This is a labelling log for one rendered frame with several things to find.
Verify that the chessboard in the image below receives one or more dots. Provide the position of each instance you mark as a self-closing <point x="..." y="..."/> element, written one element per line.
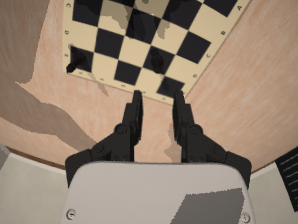
<point x="120" y="37"/>

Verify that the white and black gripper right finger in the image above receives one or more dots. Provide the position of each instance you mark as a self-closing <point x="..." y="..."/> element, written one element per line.
<point x="198" y="145"/>

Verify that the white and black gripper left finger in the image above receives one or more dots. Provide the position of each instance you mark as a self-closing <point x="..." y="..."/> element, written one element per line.
<point x="119" y="145"/>

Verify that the black bishop chess piece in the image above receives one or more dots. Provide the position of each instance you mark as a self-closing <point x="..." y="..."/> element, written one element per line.
<point x="79" y="58"/>

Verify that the black pawn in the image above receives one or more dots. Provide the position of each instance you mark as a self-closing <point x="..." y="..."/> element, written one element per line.
<point x="157" y="62"/>

